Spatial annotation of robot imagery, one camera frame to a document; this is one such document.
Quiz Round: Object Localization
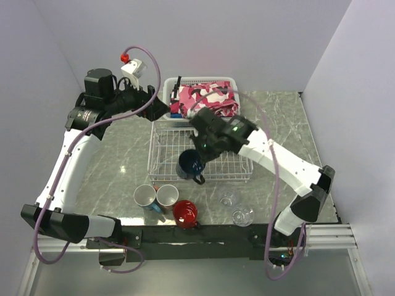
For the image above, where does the clear glass cup near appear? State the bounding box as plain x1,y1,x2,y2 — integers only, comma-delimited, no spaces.
232,207,255,227

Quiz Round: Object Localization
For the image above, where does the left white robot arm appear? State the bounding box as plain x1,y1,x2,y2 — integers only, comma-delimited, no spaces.
21,61,170,248

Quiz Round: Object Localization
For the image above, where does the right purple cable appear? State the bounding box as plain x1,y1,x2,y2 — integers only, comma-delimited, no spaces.
188,89,308,281

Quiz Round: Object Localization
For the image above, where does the dark blue mug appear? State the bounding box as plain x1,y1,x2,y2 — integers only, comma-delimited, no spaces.
176,149,206,185

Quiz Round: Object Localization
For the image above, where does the clear glass cup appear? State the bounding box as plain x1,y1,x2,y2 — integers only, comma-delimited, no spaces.
232,207,255,227
218,189,240,207

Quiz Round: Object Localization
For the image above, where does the light blue mug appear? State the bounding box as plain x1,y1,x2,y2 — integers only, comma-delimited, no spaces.
133,184,162,213

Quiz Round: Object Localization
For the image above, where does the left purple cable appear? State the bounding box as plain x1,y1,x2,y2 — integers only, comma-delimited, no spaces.
33,46,161,274

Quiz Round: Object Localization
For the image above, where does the salmon pink mug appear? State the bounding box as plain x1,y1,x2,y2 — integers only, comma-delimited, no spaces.
156,184,179,211

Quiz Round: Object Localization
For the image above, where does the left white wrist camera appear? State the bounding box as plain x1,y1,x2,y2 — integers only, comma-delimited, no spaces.
121,59,147,90

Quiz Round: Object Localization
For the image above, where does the purple cable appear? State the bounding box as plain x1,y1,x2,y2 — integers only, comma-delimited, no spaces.
33,46,161,274
188,89,308,281

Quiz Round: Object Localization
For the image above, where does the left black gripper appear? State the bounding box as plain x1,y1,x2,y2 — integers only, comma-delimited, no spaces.
104,74,170,121

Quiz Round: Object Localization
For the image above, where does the red mug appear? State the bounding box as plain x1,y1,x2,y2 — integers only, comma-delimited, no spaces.
172,200,201,229

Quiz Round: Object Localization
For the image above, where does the white plastic basket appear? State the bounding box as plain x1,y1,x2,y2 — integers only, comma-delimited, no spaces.
162,76,240,120

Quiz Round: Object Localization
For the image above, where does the white wire dish rack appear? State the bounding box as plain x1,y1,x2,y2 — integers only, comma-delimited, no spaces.
147,116,254,183

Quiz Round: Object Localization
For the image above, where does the black item in basket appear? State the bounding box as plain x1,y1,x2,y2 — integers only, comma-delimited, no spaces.
170,76,182,102

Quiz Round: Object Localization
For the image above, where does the pink camouflage cloth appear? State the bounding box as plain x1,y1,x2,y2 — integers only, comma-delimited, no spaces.
169,81,240,118

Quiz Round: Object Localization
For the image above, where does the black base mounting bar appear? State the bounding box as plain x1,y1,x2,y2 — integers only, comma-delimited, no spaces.
86,223,309,263

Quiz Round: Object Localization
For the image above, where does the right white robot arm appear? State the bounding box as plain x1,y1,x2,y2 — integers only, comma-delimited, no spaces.
188,108,335,246

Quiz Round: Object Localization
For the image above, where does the clear glass cup far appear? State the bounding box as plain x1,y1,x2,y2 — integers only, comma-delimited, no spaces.
218,189,240,207

